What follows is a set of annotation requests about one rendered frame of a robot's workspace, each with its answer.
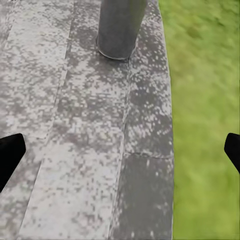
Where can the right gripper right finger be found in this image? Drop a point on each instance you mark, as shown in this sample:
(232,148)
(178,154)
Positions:
(232,149)

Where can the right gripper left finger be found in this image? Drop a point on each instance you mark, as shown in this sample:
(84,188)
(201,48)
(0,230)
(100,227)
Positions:
(12,150)

